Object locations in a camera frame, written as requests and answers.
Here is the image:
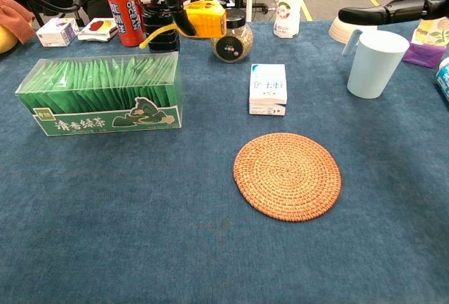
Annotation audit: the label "yellow tape measure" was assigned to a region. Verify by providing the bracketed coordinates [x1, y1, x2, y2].
[139, 0, 228, 50]

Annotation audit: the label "beige upturned bowl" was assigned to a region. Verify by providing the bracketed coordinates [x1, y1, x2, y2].
[328, 15, 379, 46]

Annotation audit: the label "light blue plastic cup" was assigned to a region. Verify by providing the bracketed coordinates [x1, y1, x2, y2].
[342, 29, 410, 100]

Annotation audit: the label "dark soy sauce bottle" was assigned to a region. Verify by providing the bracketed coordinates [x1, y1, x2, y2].
[135, 0, 180, 53]

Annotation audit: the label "red drink can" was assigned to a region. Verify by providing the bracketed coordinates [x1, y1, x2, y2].
[103, 0, 145, 48]

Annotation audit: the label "white red snack pack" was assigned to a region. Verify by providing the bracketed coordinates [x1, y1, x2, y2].
[77, 18, 119, 43]

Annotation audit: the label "glass jar black lid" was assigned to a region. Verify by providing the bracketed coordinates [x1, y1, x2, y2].
[211, 8, 254, 64]

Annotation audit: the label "white drink bottle yellow cap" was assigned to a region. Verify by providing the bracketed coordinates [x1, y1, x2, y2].
[273, 0, 309, 39]

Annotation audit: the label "clear water bottle blue label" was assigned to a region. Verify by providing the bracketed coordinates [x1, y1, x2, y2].
[434, 56, 449, 103]

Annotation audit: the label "white purple small box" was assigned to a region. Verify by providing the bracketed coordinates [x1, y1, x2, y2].
[35, 18, 80, 48]

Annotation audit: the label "white blue small carton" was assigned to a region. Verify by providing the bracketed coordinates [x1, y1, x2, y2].
[248, 63, 288, 116]

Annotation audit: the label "clear box green tea bags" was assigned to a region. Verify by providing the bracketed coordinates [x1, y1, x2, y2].
[15, 51, 184, 137]

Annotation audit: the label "brown cloth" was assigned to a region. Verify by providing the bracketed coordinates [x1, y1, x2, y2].
[0, 0, 36, 45]

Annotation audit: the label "yellow plush toy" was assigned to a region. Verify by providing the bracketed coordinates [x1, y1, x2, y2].
[0, 19, 34, 55]

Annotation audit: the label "round woven rattan coaster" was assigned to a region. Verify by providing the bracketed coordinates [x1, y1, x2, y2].
[233, 132, 342, 223]

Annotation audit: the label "blue table mat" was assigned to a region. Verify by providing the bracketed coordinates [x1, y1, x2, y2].
[0, 19, 449, 304]

